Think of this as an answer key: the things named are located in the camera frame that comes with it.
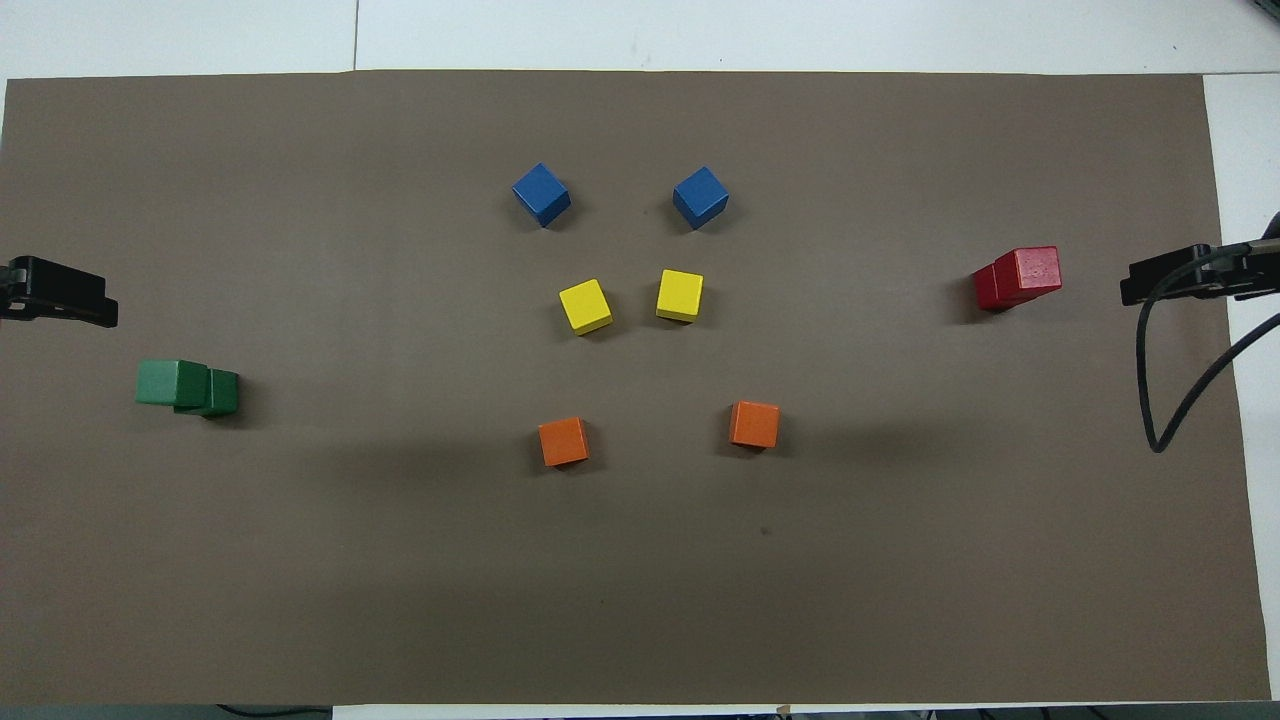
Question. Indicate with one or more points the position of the red wooden cube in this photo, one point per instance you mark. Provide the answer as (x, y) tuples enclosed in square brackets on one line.
[(984, 290), (1030, 272)]

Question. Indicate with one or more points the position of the green wooden cube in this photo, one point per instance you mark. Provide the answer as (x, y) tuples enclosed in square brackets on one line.
[(172, 382), (225, 395)]

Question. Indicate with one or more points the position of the blue wooden cube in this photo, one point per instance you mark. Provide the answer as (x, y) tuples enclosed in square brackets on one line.
[(541, 192), (700, 195)]

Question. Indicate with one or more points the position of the yellow wooden cube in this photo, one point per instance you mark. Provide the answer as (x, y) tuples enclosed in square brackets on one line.
[(585, 304), (680, 294)]

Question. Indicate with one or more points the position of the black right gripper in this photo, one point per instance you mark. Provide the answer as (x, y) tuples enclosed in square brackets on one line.
[(1255, 270)]

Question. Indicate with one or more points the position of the orange wooden cube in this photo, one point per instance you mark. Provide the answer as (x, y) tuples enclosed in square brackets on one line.
[(563, 440), (754, 423)]

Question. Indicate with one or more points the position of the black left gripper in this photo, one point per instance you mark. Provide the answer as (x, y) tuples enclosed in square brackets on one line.
[(5, 295)]

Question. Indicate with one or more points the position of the brown table mat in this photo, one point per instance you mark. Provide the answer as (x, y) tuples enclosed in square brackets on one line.
[(400, 560)]

